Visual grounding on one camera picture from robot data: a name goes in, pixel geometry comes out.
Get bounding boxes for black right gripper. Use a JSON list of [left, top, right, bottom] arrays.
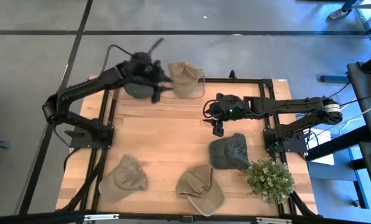
[[203, 93, 247, 138]]

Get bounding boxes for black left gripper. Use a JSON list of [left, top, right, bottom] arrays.
[[122, 52, 173, 104]]

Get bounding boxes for dark green cap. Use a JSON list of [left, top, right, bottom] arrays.
[[122, 81, 157, 100], [208, 133, 250, 172]]

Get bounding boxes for tan cap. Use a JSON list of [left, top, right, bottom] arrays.
[[175, 164, 226, 217], [167, 61, 204, 98], [98, 154, 149, 203]]

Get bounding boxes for clear plastic bin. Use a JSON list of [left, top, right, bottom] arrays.
[[110, 74, 159, 103], [157, 73, 206, 106]]

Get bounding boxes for green artificial plant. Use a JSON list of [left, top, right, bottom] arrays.
[[245, 156, 296, 205]]

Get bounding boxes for white paper box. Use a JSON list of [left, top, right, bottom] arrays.
[[301, 127, 335, 166]]

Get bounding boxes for black support beam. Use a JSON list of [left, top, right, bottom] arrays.
[[306, 124, 371, 161]]

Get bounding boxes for blue floor bar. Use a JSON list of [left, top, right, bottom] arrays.
[[320, 75, 349, 83]]

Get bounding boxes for person's shoe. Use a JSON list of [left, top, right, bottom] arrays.
[[327, 8, 350, 20]]

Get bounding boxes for person's leg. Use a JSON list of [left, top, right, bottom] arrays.
[[342, 0, 360, 12]]

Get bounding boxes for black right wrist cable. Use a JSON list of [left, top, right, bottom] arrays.
[[203, 98, 219, 119]]

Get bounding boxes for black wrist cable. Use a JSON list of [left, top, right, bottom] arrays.
[[101, 37, 165, 75], [203, 98, 219, 119]]

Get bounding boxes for black aluminium table frame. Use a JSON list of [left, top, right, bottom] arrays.
[[57, 68, 321, 218]]

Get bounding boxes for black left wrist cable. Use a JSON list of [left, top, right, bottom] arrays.
[[101, 37, 165, 75]]

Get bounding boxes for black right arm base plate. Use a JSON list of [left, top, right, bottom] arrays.
[[263, 127, 309, 154]]

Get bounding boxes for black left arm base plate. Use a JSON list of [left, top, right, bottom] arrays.
[[70, 124, 115, 149]]

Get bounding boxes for silver metal bracket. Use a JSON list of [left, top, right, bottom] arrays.
[[255, 217, 293, 224], [84, 213, 120, 222]]

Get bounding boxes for black frame crossbar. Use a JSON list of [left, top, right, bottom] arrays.
[[0, 210, 371, 224]]

